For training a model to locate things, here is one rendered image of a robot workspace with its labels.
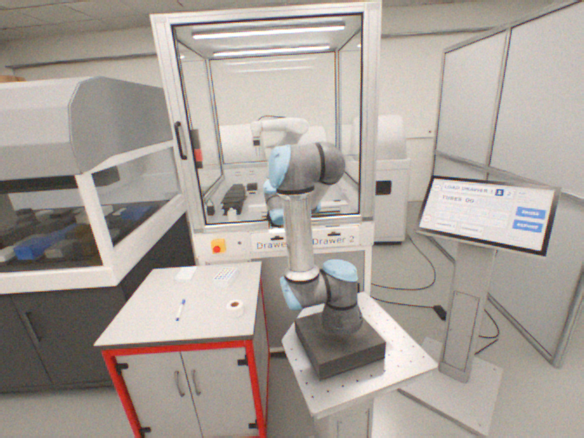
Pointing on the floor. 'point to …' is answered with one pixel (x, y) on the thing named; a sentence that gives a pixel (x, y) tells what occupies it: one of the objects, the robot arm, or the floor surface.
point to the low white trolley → (192, 356)
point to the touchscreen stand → (462, 349)
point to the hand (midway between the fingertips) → (276, 226)
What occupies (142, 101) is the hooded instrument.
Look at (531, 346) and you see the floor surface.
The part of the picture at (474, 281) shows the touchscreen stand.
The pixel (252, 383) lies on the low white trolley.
